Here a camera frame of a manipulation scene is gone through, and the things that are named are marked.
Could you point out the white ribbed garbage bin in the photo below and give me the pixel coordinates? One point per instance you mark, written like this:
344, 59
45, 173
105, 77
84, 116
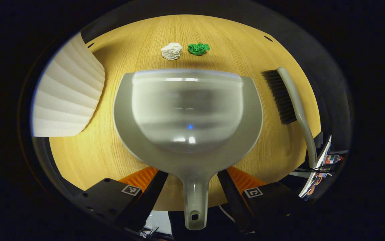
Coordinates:
68, 97

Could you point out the green paper ball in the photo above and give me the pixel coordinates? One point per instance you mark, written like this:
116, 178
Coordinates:
198, 48

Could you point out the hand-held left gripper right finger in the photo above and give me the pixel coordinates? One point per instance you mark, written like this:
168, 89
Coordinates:
232, 201

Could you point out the small grey broom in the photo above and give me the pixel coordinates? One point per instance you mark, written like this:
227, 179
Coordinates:
294, 97

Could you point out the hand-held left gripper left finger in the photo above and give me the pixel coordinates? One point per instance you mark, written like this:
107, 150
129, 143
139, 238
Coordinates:
145, 201

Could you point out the grey plastic dustpan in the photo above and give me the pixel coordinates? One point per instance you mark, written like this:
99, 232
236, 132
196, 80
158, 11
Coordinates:
187, 110

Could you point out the white paper ball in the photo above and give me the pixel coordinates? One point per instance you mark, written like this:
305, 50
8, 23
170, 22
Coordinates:
171, 51

